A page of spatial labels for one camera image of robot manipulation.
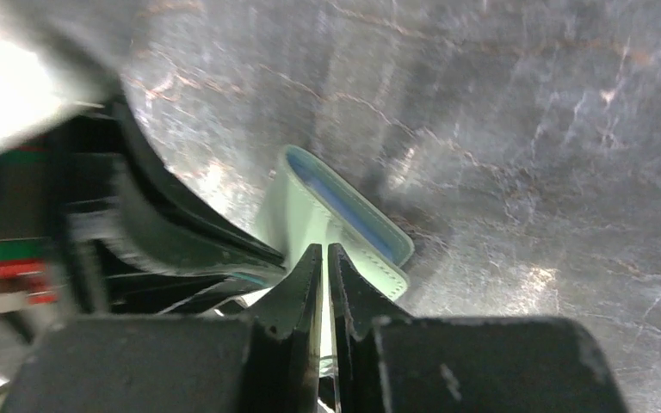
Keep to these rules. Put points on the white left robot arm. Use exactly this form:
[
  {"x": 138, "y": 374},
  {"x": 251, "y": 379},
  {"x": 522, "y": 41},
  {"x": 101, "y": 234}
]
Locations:
[{"x": 63, "y": 59}]

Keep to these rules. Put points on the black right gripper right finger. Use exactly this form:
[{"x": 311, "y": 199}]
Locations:
[{"x": 390, "y": 361}]

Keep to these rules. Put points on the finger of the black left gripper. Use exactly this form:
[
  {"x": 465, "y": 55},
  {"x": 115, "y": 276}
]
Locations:
[{"x": 147, "y": 293}]

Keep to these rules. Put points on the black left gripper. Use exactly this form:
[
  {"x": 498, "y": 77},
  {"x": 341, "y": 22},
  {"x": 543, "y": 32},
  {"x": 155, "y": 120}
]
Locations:
[{"x": 57, "y": 211}]

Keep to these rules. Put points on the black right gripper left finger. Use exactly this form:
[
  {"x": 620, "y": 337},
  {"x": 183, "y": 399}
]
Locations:
[{"x": 264, "y": 359}]

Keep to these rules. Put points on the green card holder wallet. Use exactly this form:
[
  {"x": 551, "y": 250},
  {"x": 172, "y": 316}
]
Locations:
[{"x": 308, "y": 202}]

